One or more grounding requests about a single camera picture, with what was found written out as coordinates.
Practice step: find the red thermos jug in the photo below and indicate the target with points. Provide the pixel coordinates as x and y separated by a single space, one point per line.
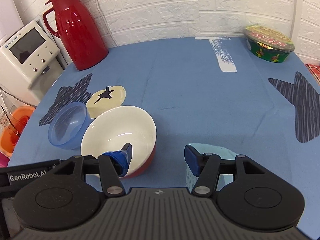
80 35

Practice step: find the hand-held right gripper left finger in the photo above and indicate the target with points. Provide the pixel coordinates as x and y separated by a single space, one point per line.
123 158

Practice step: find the white water dispenser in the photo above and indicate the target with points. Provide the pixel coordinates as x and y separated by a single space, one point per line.
22 75

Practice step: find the green lidded noodle bowl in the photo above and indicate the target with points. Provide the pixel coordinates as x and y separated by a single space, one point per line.
270 52

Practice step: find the translucent blue bowl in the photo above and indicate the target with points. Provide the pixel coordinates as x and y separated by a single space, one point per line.
67 127

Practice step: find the red plaid cloth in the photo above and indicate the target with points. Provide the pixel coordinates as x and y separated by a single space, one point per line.
313 71

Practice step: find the clear glass cup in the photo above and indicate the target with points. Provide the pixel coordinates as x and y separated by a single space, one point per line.
6 122

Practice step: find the blue printed tablecloth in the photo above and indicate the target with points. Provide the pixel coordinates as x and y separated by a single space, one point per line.
187 92

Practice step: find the pink plastic container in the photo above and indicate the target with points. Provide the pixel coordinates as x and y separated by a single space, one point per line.
3 160

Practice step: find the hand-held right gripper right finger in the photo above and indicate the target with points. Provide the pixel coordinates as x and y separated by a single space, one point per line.
192 158

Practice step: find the white plastic tank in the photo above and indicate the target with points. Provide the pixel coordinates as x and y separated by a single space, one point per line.
10 17

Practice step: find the white wall conduit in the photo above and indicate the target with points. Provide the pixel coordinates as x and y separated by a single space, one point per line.
294 10

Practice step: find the red bowl with white inside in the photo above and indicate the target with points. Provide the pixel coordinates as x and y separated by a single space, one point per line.
120 127

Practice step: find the orange plastic basin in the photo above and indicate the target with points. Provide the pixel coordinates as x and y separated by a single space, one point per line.
25 115

